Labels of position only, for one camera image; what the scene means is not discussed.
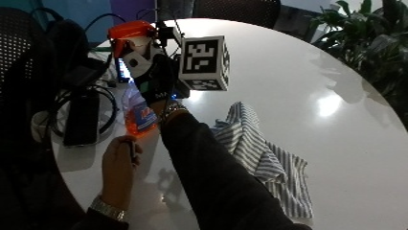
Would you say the orange spray bottle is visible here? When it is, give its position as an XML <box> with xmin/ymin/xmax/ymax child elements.
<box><xmin>106</xmin><ymin>20</ymin><xmax>163</xmax><ymax>137</ymax></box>

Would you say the phone with lit screen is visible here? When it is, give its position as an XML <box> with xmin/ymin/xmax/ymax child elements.
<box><xmin>114</xmin><ymin>57</ymin><xmax>134</xmax><ymax>84</ymax></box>

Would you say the white cube of black markers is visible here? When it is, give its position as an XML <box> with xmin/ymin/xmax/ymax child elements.
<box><xmin>176</xmin><ymin>34</ymin><xmax>232</xmax><ymax>92</ymax></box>

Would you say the black rectangular box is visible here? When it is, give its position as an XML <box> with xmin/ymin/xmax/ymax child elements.
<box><xmin>62</xmin><ymin>90</ymin><xmax>102</xmax><ymax>148</ymax></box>

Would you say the black bag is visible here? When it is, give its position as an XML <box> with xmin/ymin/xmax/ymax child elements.
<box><xmin>46</xmin><ymin>18</ymin><xmax>111</xmax><ymax>94</ymax></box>

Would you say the silver wristwatch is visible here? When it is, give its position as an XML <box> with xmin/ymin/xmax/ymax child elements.
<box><xmin>87</xmin><ymin>195</ymin><xmax>130</xmax><ymax>222</ymax></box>

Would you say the black mesh chair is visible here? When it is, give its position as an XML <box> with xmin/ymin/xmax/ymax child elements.
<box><xmin>191</xmin><ymin>0</ymin><xmax>283</xmax><ymax>31</ymax></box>
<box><xmin>0</xmin><ymin>7</ymin><xmax>58</xmax><ymax>157</ymax></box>

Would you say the striped grey white cloth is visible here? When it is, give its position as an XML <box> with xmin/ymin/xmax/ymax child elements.
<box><xmin>209</xmin><ymin>101</ymin><xmax>314</xmax><ymax>219</ymax></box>

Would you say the green potted plant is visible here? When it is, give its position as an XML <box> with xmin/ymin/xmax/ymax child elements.
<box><xmin>308</xmin><ymin>0</ymin><xmax>408</xmax><ymax>132</ymax></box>

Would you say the black coiled cable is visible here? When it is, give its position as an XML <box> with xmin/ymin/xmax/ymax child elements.
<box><xmin>49</xmin><ymin>83</ymin><xmax>120</xmax><ymax>139</ymax></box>

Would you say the silver bracelet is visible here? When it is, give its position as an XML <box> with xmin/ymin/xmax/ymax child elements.
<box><xmin>159</xmin><ymin>101</ymin><xmax>188</xmax><ymax>124</ymax></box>

